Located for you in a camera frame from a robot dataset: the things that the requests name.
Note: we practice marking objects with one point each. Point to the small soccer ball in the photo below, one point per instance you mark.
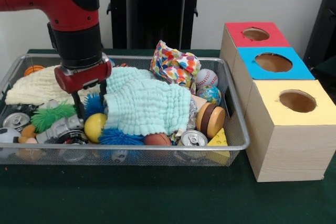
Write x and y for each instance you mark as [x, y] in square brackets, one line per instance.
[8, 136]

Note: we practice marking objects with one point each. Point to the black stand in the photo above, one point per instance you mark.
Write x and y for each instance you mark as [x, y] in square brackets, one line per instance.
[323, 24]

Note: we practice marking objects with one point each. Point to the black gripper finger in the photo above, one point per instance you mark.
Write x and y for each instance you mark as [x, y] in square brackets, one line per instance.
[78, 106]
[103, 87]

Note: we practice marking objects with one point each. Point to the shallow clear mesh bin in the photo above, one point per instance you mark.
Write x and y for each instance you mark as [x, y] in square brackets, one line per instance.
[168, 159]

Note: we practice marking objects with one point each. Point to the multicoloured dotted cloth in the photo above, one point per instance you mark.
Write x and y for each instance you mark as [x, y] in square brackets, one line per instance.
[173, 66]

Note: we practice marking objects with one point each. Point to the silver drink can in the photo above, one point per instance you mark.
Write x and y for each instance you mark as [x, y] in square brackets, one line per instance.
[194, 138]

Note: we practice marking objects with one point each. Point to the globe print ball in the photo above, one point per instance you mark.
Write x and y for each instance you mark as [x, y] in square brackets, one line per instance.
[210, 95]

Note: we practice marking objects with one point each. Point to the dark green tablecloth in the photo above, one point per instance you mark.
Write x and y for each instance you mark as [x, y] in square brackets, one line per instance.
[157, 197]

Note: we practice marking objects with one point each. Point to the wooden box with three holes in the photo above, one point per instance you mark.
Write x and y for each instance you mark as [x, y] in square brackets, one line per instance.
[288, 153]

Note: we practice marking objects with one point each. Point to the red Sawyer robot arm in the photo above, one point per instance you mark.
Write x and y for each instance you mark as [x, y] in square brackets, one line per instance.
[71, 11]

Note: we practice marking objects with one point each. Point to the wooden burger toy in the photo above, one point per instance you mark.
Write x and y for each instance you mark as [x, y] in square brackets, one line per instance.
[211, 117]

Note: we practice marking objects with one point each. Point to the brown bear plush toy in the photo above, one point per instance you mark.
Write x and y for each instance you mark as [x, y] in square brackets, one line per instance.
[26, 134]

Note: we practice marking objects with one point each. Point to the yellow cheese wedge toy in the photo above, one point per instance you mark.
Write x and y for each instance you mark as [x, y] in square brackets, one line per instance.
[219, 138]

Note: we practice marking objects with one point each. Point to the blue spiky ball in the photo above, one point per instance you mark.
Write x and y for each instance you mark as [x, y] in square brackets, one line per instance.
[118, 137]

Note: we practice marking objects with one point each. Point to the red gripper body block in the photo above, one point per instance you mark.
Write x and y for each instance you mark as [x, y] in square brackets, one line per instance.
[84, 79]

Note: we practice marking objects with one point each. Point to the mint green waffle cloth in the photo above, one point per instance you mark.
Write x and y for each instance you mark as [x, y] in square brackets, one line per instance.
[147, 98]

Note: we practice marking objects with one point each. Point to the cream waffle cloth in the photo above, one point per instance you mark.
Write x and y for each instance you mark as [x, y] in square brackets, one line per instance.
[34, 87]

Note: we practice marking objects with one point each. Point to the green spiky toy with eyes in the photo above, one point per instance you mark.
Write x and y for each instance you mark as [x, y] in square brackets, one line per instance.
[50, 116]

